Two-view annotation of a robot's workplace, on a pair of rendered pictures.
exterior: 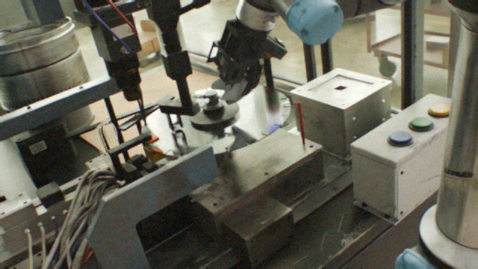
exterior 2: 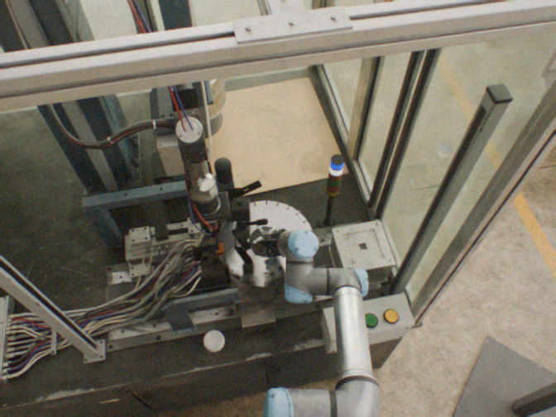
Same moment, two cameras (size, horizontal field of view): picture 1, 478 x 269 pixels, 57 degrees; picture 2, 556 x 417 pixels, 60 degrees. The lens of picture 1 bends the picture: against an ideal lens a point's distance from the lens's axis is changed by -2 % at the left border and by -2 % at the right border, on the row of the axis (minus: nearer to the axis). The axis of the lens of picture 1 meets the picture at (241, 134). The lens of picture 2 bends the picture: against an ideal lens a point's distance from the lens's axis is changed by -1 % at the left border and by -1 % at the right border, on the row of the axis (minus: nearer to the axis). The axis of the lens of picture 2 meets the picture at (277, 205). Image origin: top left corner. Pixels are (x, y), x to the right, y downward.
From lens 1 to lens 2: 1.09 m
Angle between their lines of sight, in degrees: 33
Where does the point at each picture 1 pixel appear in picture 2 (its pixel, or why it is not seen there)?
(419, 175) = not seen: hidden behind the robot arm
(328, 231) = (294, 334)
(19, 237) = (139, 251)
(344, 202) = (316, 319)
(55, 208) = (161, 243)
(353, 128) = not seen: hidden behind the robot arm
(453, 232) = not seen: outside the picture
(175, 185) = (212, 301)
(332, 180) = (321, 299)
